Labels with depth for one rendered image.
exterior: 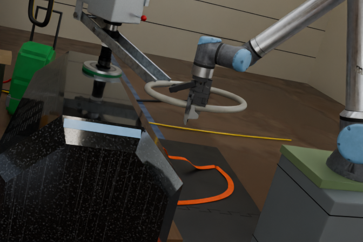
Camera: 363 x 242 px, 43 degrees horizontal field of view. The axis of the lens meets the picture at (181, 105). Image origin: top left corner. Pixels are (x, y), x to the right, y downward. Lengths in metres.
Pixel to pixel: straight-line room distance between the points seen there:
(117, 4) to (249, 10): 5.67
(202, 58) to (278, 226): 0.78
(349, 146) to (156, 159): 0.78
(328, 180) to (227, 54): 0.61
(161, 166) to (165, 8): 5.61
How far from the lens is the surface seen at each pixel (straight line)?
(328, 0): 1.90
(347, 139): 1.74
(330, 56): 8.51
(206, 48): 1.88
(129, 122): 1.96
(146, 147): 1.95
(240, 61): 1.84
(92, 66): 2.58
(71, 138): 1.87
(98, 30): 2.57
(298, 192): 1.96
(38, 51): 3.95
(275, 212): 2.09
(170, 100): 1.99
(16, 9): 7.21
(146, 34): 7.47
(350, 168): 1.96
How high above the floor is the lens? 1.51
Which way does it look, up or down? 17 degrees down
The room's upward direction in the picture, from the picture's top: 15 degrees clockwise
